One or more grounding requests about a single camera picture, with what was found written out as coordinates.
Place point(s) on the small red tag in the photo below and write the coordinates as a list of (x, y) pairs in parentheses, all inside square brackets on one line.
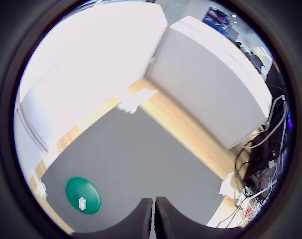
[(248, 212)]

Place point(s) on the round green lid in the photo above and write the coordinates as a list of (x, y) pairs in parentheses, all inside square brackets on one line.
[(78, 190)]

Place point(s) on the white partition panel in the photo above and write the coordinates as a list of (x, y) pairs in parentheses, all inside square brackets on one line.
[(203, 87), (91, 62), (26, 139)]

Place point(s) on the small white plastic terminal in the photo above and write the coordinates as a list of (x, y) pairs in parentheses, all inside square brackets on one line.
[(82, 203)]

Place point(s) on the white power strip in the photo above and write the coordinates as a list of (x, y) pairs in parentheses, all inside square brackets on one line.
[(245, 200)]

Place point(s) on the white tape piece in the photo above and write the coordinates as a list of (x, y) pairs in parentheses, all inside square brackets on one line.
[(226, 185), (134, 99), (40, 188)]

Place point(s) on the blue screen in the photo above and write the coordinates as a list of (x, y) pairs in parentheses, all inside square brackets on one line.
[(216, 18)]

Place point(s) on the dark grey mat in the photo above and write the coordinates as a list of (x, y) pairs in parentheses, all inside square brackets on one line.
[(140, 161)]

